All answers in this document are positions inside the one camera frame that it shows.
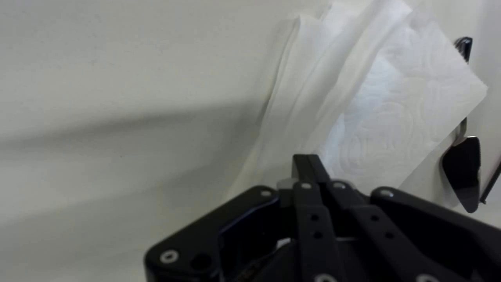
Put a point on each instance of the white paper towel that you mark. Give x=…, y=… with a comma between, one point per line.
x=376, y=99

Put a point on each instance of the black plastic spoon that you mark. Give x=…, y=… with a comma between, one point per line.
x=464, y=166

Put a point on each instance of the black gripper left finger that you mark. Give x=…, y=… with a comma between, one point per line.
x=251, y=229

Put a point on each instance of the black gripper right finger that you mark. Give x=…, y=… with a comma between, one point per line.
x=417, y=235

